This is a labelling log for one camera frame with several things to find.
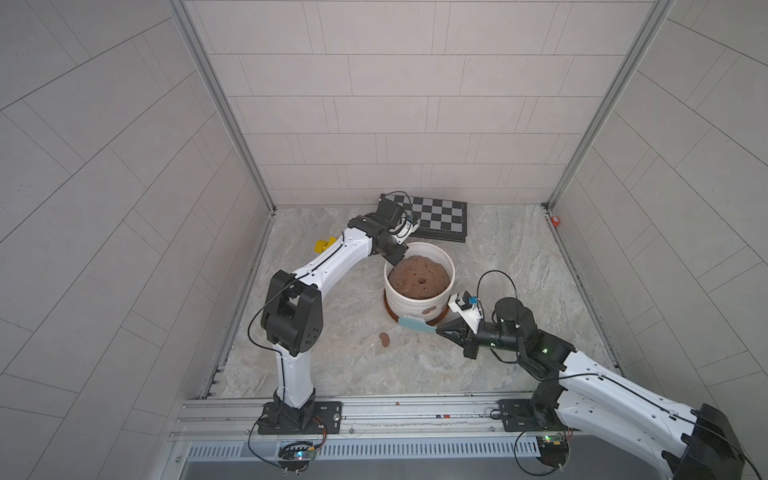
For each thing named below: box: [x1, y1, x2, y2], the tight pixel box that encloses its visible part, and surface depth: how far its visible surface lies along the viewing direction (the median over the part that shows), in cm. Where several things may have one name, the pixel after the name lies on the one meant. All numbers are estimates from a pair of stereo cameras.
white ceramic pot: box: [384, 242, 455, 322], surface depth 86 cm
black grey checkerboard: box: [379, 193, 467, 243], surface depth 111 cm
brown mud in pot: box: [387, 255, 451, 299], surface depth 87 cm
